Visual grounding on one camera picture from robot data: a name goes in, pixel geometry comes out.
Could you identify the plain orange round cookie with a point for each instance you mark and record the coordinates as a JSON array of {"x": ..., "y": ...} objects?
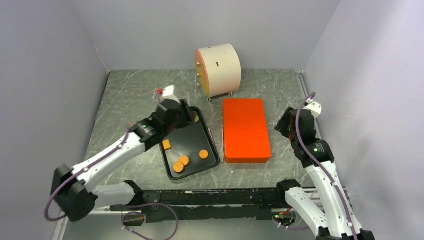
[{"x": 204, "y": 154}]

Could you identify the round orange cookie front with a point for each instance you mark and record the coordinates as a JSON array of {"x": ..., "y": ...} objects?
[{"x": 178, "y": 167}]

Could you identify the square waffle cookie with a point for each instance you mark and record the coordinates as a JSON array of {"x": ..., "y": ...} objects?
[{"x": 166, "y": 144}]

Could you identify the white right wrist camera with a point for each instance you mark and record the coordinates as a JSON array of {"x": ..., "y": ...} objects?
[{"x": 313, "y": 106}]

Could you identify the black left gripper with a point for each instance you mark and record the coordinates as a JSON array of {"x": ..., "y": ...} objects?
[{"x": 187, "y": 114}]

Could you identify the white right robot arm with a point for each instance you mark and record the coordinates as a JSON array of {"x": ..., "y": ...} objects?
[{"x": 336, "y": 221}]

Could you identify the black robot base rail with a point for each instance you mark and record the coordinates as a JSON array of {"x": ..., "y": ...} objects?
[{"x": 239, "y": 203}]

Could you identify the black baking tray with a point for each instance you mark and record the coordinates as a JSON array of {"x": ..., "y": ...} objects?
[{"x": 190, "y": 141}]

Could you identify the orange tray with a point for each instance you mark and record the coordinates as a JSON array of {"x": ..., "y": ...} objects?
[{"x": 245, "y": 131}]

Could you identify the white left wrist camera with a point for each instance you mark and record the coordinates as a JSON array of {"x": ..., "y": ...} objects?
[{"x": 167, "y": 93}]

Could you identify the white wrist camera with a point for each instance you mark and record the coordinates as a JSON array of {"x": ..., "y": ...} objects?
[
  {"x": 167, "y": 93},
  {"x": 313, "y": 106}
]

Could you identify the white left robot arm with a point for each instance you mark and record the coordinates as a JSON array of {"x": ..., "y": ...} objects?
[{"x": 76, "y": 191}]

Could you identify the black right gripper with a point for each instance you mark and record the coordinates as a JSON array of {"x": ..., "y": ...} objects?
[{"x": 282, "y": 124}]

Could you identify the round cream toy oven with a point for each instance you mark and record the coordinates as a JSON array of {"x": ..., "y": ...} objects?
[{"x": 218, "y": 69}]

